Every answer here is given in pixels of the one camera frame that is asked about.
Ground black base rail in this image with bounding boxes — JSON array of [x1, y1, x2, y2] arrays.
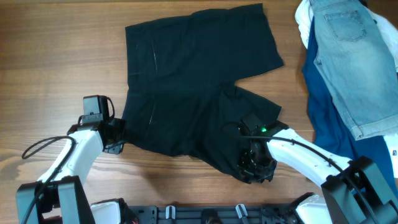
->
[[130, 204, 303, 224]]

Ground left black cable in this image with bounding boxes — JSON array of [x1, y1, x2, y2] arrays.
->
[[21, 135, 78, 224]]

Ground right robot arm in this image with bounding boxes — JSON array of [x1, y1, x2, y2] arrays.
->
[[238, 114, 397, 223]]

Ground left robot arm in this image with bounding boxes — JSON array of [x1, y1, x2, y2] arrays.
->
[[16, 95, 139, 223]]

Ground grey rail clip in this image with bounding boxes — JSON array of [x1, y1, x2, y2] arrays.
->
[[235, 203, 248, 220], [165, 205, 176, 220]]

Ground left grey rail clip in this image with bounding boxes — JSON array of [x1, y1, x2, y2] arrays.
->
[[165, 205, 176, 220]]

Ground black shorts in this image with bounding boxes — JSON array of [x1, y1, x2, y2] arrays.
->
[[123, 4, 284, 182]]

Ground blue t-shirt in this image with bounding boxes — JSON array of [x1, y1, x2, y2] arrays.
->
[[302, 23, 397, 194]]

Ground light blue denim shorts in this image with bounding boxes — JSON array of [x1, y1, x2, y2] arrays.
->
[[310, 0, 397, 140]]

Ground right grey rail clip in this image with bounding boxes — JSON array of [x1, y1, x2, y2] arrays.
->
[[235, 203, 248, 220]]

